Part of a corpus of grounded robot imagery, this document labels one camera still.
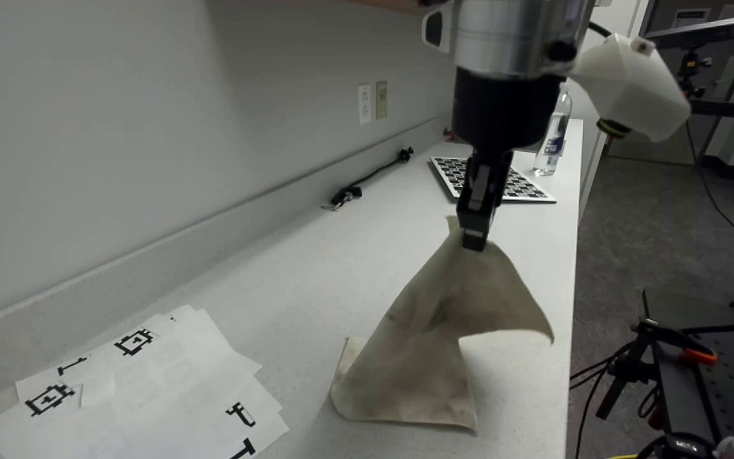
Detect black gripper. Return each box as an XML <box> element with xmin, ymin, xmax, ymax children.
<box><xmin>447</xmin><ymin>65</ymin><xmax>565</xmax><ymax>256</ymax></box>

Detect white stained cloth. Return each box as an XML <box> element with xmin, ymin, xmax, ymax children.
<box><xmin>329</xmin><ymin>215</ymin><xmax>556</xmax><ymax>433</ymax></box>

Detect checkerboard calibration board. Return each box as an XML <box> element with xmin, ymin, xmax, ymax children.
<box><xmin>427</xmin><ymin>153</ymin><xmax>557</xmax><ymax>206</ymax></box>

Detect clear plastic water bottle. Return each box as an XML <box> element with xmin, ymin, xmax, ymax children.
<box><xmin>534</xmin><ymin>84</ymin><xmax>576</xmax><ymax>178</ymax></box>

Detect black metal stand base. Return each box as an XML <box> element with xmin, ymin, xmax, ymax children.
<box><xmin>567</xmin><ymin>289</ymin><xmax>734</xmax><ymax>459</ymax></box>

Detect black clamp with rod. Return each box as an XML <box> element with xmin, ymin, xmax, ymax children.
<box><xmin>675</xmin><ymin>50</ymin><xmax>734</xmax><ymax>122</ymax></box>

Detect printed marker paper sheets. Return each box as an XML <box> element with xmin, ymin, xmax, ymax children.
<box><xmin>0</xmin><ymin>303</ymin><xmax>289</xmax><ymax>459</ymax></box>

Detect black cable with connector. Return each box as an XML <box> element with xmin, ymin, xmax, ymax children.
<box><xmin>322</xmin><ymin>145</ymin><xmax>418</xmax><ymax>211</ymax></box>

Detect beige wall plate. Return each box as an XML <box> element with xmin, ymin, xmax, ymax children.
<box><xmin>371</xmin><ymin>79</ymin><xmax>391</xmax><ymax>122</ymax></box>

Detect white wall outlet plate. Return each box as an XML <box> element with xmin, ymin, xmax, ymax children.
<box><xmin>356</xmin><ymin>81</ymin><xmax>376</xmax><ymax>126</ymax></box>

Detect black floor cable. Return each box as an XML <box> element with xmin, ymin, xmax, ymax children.
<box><xmin>689</xmin><ymin>139</ymin><xmax>734</xmax><ymax>292</ymax></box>

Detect grey metal frame bar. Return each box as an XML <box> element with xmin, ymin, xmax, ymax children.
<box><xmin>644</xmin><ymin>9</ymin><xmax>734</xmax><ymax>51</ymax></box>

